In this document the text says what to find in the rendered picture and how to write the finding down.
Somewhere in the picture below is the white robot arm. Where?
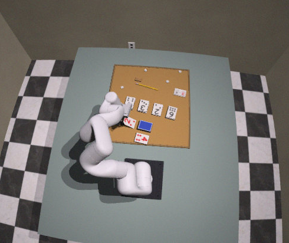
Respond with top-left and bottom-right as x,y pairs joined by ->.
79,91 -> 152,196

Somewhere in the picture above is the dark blue card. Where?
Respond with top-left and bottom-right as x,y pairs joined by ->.
138,120 -> 153,132

